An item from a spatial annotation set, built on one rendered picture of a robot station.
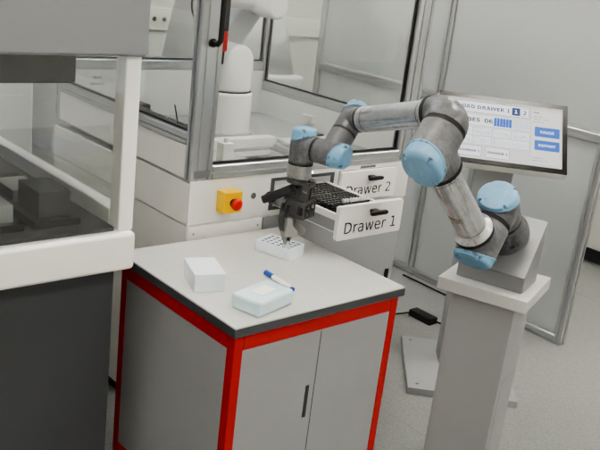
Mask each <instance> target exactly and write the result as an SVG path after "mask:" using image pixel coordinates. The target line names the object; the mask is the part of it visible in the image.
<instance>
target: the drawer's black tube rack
mask: <svg viewBox="0 0 600 450"><path fill-rule="evenodd" d="M350 197H352V198H353V197H359V196H358V195H355V194H353V193H350V192H348V191H345V190H344V189H341V188H339V187H335V186H332V185H330V184H328V183H326V182H324V183H316V185H315V187H313V188H312V199H315V200H316V204H317V205H319V206H321V207H323V208H326V209H328V210H330V211H332V212H334V213H336V212H337V206H336V207H329V206H328V204H333V203H339V202H342V200H343V199H346V198H349V199H350Z"/></svg>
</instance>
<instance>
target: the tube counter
mask: <svg viewBox="0 0 600 450"><path fill-rule="evenodd" d="M484 125H485V126H492V127H499V128H507V129H519V130H527V131H530V121H519V120H512V119H505V118H497V117H490V116H484Z"/></svg>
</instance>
